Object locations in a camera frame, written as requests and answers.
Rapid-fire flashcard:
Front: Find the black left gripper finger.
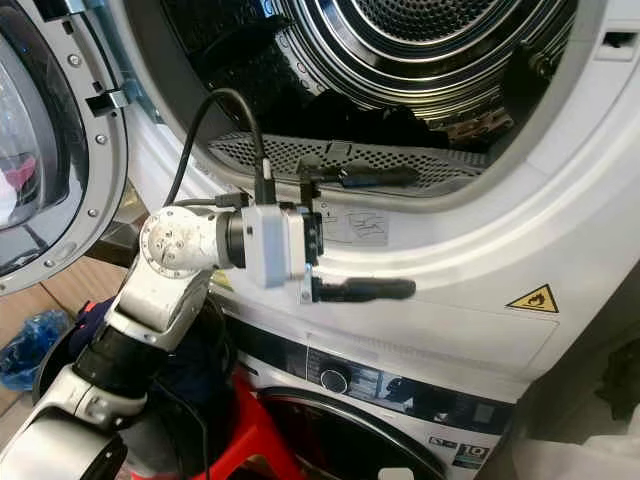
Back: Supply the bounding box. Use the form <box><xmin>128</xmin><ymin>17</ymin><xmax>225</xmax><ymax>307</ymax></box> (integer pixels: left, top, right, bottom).
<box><xmin>320</xmin><ymin>165</ymin><xmax>422</xmax><ymax>190</ymax></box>
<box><xmin>316</xmin><ymin>277</ymin><xmax>418</xmax><ymax>304</ymax></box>

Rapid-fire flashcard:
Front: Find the navy blue garment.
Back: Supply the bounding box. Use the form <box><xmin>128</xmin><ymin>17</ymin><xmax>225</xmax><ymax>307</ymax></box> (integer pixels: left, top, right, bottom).
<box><xmin>74</xmin><ymin>296</ymin><xmax>139</xmax><ymax>353</ymax></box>

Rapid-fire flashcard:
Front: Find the white washing machine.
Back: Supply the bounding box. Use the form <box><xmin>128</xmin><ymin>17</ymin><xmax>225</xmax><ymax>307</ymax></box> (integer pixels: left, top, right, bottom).
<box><xmin>222</xmin><ymin>318</ymin><xmax>523</xmax><ymax>480</ymax></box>

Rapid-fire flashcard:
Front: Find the white instruction label sticker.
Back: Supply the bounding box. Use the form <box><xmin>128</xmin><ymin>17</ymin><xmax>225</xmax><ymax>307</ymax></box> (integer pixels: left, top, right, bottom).
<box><xmin>324</xmin><ymin>204</ymin><xmax>393</xmax><ymax>247</ymax></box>

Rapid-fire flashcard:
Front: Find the white tumble dryer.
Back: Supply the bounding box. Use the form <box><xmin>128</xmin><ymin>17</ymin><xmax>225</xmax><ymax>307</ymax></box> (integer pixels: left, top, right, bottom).
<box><xmin>105</xmin><ymin>0</ymin><xmax>640</xmax><ymax>401</ymax></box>

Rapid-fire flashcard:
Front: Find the round washer control knob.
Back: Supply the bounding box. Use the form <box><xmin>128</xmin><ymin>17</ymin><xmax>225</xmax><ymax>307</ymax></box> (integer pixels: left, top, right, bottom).
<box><xmin>320</xmin><ymin>366</ymin><xmax>351</xmax><ymax>395</ymax></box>

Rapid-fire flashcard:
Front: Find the perforated grey lint filter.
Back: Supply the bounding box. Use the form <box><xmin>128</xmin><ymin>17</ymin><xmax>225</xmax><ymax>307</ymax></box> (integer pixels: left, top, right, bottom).
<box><xmin>208</xmin><ymin>131</ymin><xmax>487</xmax><ymax>192</ymax></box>

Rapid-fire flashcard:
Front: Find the steel dryer drum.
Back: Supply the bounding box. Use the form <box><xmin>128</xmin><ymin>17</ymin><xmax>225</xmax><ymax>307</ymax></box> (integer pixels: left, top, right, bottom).
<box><xmin>160</xmin><ymin>0</ymin><xmax>583</xmax><ymax>156</ymax></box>

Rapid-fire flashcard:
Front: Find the dark round washer door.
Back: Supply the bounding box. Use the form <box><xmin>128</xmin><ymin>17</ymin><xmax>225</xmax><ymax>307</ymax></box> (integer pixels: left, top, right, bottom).
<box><xmin>253</xmin><ymin>387</ymin><xmax>453</xmax><ymax>480</ymax></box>

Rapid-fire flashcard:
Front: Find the yellow triangle warning sticker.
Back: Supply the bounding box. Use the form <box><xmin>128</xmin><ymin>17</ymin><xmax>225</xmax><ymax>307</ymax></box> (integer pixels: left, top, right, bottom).
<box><xmin>506</xmin><ymin>284</ymin><xmax>560</xmax><ymax>315</ymax></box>

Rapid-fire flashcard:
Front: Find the red plastic stool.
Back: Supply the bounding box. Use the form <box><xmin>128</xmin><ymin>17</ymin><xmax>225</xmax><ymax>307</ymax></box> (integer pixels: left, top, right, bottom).
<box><xmin>208</xmin><ymin>368</ymin><xmax>307</xmax><ymax>480</ymax></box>

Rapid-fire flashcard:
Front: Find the ten year warranty sticker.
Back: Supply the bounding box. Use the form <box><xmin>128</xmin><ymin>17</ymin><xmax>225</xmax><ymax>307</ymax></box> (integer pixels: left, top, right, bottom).
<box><xmin>451</xmin><ymin>442</ymin><xmax>492</xmax><ymax>472</ymax></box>

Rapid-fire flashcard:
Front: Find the blue plastic bag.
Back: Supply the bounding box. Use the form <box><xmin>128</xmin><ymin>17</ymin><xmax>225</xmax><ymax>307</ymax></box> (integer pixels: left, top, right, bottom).
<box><xmin>1</xmin><ymin>308</ymin><xmax>74</xmax><ymax>392</ymax></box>

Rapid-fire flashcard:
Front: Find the round glass dryer door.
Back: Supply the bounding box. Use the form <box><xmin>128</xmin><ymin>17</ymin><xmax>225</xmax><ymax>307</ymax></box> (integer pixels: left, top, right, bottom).
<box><xmin>0</xmin><ymin>0</ymin><xmax>129</xmax><ymax>296</ymax></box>

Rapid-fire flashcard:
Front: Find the black laundry basket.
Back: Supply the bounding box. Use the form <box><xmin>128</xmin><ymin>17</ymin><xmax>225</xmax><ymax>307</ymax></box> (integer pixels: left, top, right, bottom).
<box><xmin>32</xmin><ymin>294</ymin><xmax>233</xmax><ymax>441</ymax></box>

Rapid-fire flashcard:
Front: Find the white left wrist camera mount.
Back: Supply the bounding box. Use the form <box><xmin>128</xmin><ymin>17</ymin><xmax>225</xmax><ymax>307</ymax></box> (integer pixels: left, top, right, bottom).
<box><xmin>240</xmin><ymin>204</ymin><xmax>312</xmax><ymax>290</ymax></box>

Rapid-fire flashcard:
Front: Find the black looping wrist cable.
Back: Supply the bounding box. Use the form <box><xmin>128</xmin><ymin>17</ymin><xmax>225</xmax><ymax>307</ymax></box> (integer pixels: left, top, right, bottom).
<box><xmin>164</xmin><ymin>87</ymin><xmax>277</xmax><ymax>207</ymax></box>

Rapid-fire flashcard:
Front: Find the black upper arm cable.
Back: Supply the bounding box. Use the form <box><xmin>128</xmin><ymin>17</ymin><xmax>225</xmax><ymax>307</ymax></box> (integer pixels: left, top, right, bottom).
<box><xmin>158</xmin><ymin>378</ymin><xmax>213</xmax><ymax>480</ymax></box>

